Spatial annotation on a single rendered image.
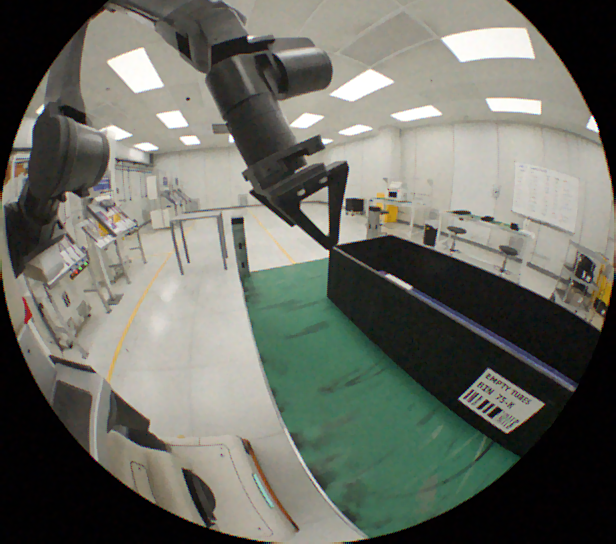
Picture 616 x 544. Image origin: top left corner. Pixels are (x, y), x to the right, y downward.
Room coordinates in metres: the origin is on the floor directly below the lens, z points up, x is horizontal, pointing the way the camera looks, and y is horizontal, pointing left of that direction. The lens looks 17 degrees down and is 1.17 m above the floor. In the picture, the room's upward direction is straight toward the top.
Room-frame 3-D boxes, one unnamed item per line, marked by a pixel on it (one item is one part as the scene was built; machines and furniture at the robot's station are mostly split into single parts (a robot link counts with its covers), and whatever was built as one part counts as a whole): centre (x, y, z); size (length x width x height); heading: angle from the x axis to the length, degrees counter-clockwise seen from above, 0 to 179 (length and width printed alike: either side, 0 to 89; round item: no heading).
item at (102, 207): (1.64, 3.15, 0.65); 1.01 x 0.73 x 1.29; 115
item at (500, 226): (2.07, -3.09, 0.40); 1.80 x 0.75 x 0.81; 25
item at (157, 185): (4.77, 4.80, 0.95); 1.36 x 0.82 x 1.90; 115
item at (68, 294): (0.23, 2.70, 0.31); 0.70 x 0.65 x 0.62; 25
